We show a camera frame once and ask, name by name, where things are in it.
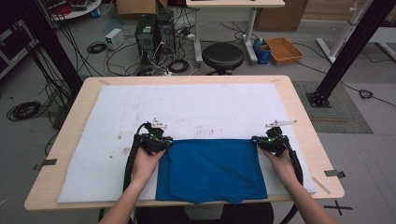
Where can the grey rack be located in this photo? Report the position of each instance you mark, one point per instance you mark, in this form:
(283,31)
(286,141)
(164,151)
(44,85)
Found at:
(12,59)

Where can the thin wooden strip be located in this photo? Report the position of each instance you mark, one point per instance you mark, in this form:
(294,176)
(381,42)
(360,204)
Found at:
(320,185)

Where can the dark grey tape piece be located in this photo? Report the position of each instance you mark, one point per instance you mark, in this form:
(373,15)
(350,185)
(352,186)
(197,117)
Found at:
(333,173)
(48,162)

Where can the black computer tower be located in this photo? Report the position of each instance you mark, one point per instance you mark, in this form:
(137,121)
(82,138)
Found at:
(166,31)
(145,37)

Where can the blue plastic container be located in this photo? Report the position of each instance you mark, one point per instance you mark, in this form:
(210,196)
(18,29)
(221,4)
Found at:
(261,51)

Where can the round white table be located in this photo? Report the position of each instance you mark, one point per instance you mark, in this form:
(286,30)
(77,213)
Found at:
(84,11)

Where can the black frame post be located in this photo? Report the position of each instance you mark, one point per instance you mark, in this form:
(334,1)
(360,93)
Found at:
(351,49)
(53,43)

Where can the person's dark trousers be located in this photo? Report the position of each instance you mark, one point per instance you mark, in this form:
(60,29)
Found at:
(249,214)

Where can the white table frame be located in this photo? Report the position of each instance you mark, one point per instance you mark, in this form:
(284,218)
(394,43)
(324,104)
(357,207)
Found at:
(386,35)

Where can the white table mat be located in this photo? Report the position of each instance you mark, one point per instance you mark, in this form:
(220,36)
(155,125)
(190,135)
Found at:
(193,105)

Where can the person's right hand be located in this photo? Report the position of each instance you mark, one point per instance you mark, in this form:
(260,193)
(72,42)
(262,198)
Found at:
(283,168)

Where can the blue t-shirt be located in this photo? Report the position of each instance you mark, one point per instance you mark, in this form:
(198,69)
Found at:
(211,168)

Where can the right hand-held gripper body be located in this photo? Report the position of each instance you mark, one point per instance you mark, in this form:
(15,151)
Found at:
(277,143)

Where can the white instrument box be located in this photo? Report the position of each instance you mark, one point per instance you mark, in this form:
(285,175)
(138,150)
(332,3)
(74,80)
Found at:
(114,38)

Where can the person's left hand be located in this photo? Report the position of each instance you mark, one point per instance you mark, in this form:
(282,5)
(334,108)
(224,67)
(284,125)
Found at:
(144,168)

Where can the white stand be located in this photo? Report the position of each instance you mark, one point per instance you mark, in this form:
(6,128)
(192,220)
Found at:
(341,34)

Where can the grey floor mat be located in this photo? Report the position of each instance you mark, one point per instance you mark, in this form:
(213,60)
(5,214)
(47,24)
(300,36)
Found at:
(342,115)

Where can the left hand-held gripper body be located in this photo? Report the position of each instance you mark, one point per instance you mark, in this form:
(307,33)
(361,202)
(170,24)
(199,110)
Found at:
(149,141)

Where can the black tape cross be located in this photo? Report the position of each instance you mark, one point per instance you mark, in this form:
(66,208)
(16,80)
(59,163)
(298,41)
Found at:
(337,207)

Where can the white desk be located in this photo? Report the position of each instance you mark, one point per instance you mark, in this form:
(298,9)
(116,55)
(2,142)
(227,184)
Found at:
(233,3)

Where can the orange tray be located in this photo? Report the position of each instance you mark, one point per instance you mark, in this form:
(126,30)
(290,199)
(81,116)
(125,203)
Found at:
(283,49)

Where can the black round stool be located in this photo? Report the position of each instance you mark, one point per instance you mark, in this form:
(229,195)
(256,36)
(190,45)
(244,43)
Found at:
(223,56)

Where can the large cardboard box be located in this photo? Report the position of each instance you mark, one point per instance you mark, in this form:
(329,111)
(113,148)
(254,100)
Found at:
(280,15)

